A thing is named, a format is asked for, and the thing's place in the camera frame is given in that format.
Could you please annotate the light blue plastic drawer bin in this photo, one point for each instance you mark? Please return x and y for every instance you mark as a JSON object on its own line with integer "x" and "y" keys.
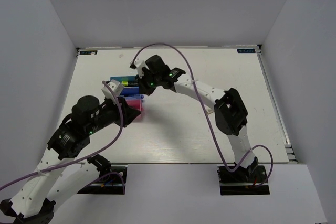
{"x": 123, "y": 78}

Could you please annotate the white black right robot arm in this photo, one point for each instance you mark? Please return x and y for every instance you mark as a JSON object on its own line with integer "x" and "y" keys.
{"x": 227, "y": 105}

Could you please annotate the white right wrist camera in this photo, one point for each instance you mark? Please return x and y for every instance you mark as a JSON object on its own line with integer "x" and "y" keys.
{"x": 138, "y": 65}

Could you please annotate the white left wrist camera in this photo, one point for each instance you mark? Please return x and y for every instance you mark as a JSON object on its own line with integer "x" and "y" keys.
{"x": 112, "y": 90}

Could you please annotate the right corner table label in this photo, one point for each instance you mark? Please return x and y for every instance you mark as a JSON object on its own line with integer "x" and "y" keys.
{"x": 246, "y": 51}

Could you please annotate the corner table label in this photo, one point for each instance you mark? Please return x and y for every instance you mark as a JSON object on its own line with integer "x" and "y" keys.
{"x": 246, "y": 51}
{"x": 88, "y": 52}

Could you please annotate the dark blue plastic drawer bin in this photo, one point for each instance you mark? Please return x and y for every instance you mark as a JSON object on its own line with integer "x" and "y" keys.
{"x": 131, "y": 92}

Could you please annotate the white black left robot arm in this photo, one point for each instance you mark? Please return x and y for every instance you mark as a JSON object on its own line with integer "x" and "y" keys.
{"x": 87, "y": 117}

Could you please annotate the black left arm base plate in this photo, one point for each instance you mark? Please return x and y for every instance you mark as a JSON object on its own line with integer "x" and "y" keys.
{"x": 112, "y": 184}

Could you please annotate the left corner table label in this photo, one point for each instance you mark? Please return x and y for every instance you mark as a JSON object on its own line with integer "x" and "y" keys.
{"x": 88, "y": 52}

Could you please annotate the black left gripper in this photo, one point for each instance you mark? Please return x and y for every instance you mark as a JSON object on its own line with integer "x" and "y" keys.
{"x": 128, "y": 114}

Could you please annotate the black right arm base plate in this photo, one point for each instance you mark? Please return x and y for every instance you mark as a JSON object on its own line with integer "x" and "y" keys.
{"x": 231, "y": 184}

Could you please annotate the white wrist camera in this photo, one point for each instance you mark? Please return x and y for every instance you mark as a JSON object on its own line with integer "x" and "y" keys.
{"x": 138, "y": 65}
{"x": 112, "y": 90}

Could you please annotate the yellow cap black highlighter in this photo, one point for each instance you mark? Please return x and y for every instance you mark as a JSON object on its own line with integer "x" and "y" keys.
{"x": 130, "y": 83}

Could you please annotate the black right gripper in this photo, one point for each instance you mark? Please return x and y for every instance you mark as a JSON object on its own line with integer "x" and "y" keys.
{"x": 143, "y": 87}

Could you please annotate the grey rectangular eraser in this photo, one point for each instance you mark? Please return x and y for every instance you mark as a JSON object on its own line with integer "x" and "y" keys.
{"x": 209, "y": 109}

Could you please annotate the pink plastic drawer bin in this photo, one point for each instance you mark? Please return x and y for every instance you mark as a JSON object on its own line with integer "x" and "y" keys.
{"x": 137, "y": 104}

